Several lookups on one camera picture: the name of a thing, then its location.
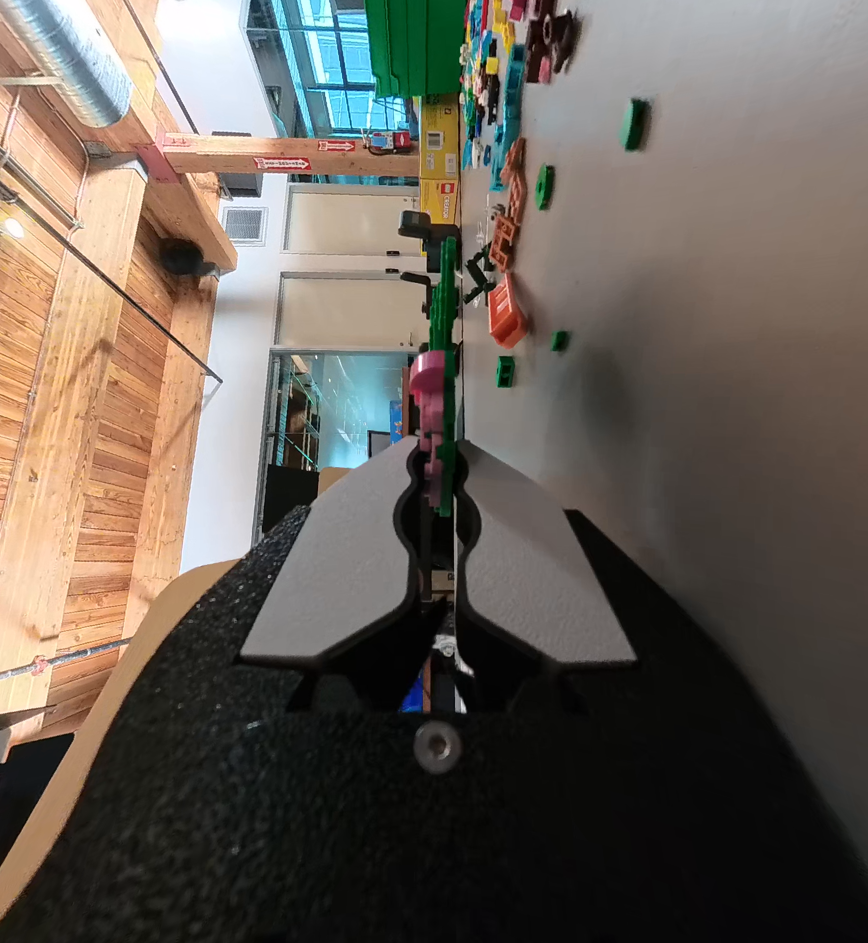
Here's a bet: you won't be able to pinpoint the large green round lego piece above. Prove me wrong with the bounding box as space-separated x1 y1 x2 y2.
621 98 653 153

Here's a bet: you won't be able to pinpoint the black metal rod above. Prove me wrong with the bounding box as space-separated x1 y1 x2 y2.
0 141 224 384

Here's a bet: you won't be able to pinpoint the stack of green lego baseplates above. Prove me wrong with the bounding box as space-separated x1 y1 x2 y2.
364 0 473 101

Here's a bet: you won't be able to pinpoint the dark brown lego round piece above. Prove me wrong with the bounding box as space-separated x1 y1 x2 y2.
539 9 583 76

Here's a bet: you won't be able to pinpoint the orange lego roof brick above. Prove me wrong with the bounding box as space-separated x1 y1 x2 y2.
488 273 531 348

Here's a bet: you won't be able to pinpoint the pile of mixed lego pieces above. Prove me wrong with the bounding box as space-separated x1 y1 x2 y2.
458 0 531 172

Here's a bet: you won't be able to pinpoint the green lego plate with pink bricks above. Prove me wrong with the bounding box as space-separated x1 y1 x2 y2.
408 237 472 517

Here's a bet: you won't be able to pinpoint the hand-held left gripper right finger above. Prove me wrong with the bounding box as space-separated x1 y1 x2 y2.
453 440 638 668

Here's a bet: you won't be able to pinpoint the white wall air vent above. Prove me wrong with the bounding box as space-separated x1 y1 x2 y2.
221 205 268 245

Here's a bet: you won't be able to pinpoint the silver metal air duct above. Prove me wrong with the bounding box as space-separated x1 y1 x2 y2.
0 0 135 128

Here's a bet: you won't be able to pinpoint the black dome ceiling fixture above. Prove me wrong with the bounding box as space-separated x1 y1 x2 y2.
159 236 219 278

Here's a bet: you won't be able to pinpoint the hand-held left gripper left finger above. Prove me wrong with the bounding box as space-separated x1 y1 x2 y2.
241 439 442 670

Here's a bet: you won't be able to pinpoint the yellow lego box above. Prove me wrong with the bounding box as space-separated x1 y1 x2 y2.
418 96 466 223

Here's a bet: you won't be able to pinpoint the black lego branch pieces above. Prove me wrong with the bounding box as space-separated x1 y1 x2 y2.
462 246 503 305

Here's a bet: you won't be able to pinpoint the orange lego arch piece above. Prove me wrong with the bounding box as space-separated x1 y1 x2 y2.
498 136 530 222

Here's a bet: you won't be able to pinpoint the black office chair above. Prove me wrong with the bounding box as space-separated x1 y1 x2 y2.
400 270 436 319
397 209 459 272

